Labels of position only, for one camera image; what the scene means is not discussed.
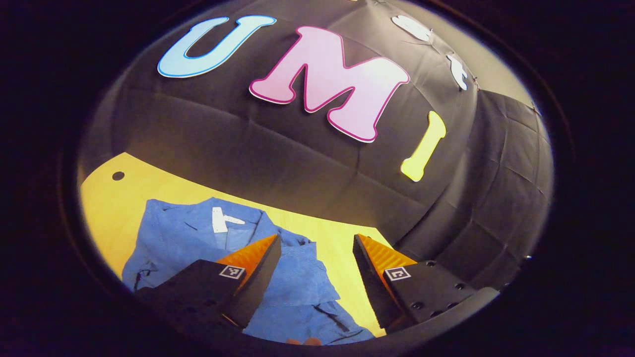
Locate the blue jacket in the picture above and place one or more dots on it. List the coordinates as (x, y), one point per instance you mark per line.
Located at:
(297, 282)

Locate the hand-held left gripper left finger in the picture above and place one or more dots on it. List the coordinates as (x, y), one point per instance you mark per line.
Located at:
(258, 287)

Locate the black backdrop cloth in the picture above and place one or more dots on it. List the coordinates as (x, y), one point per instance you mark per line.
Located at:
(248, 134)

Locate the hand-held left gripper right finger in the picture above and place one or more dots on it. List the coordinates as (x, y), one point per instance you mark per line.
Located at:
(372, 282)

